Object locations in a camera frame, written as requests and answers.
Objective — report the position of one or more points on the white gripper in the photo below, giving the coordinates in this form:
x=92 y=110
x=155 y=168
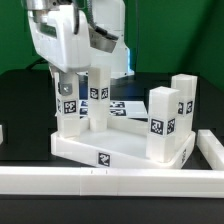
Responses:
x=62 y=36

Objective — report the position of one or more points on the white desk top tray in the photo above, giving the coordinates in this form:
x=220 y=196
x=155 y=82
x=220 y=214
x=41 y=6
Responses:
x=122 y=145

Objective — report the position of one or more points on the white base block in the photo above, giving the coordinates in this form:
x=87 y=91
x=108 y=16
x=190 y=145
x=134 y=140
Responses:
x=162 y=112

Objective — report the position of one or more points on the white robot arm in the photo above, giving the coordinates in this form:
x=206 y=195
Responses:
x=109 y=15

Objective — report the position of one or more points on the white front fence bar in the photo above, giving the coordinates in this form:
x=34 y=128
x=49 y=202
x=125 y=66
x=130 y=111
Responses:
x=157 y=179

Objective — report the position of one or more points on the white marker base plate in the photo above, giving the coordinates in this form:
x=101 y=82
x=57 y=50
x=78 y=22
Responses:
x=128 y=109

